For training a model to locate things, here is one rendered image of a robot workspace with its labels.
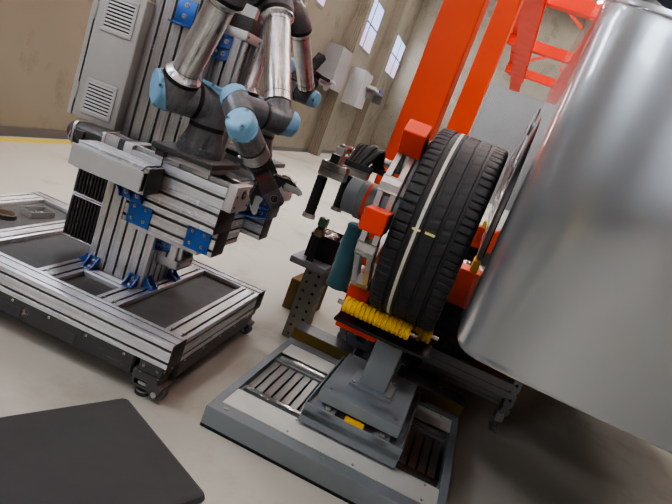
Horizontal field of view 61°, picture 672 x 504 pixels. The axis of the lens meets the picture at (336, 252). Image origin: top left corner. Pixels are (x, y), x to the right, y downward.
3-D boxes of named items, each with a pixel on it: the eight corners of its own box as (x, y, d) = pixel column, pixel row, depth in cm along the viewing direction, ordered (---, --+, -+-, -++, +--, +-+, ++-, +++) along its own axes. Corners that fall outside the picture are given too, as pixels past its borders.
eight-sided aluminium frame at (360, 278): (355, 302, 179) (420, 136, 166) (336, 293, 180) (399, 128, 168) (387, 272, 231) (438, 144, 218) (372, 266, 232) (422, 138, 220)
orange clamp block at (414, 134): (419, 161, 176) (426, 137, 170) (396, 152, 178) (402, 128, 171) (426, 149, 181) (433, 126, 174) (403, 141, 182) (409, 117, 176)
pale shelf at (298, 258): (322, 275, 251) (325, 269, 250) (288, 260, 254) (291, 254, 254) (347, 261, 292) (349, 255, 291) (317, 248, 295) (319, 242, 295)
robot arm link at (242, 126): (249, 99, 139) (257, 123, 134) (262, 129, 148) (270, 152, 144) (219, 110, 139) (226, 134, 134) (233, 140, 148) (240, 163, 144)
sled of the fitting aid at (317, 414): (393, 471, 188) (404, 446, 186) (296, 422, 196) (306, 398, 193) (414, 410, 236) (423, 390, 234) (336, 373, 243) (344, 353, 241)
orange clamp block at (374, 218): (386, 234, 173) (380, 237, 165) (363, 224, 175) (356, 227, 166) (394, 213, 172) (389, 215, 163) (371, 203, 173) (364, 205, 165)
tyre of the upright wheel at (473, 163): (415, 370, 187) (488, 205, 148) (350, 340, 192) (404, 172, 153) (459, 267, 239) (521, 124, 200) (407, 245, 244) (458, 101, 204)
